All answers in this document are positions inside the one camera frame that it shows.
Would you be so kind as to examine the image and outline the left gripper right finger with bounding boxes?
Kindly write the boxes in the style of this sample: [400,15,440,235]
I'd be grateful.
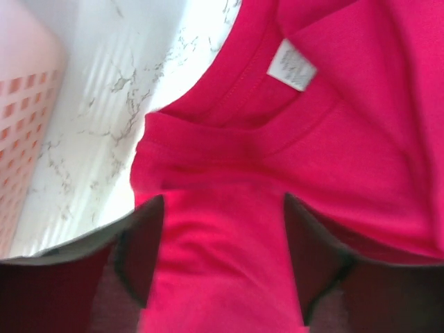
[284,194,443,332]

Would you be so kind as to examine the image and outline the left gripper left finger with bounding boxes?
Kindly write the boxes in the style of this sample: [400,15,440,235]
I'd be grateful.
[1,196,164,332]

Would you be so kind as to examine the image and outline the magenta t shirt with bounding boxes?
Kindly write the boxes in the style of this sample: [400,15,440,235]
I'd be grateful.
[130,1,443,332]

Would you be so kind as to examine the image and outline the white plastic basket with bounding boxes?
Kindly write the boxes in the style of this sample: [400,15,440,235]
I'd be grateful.
[1,1,66,259]

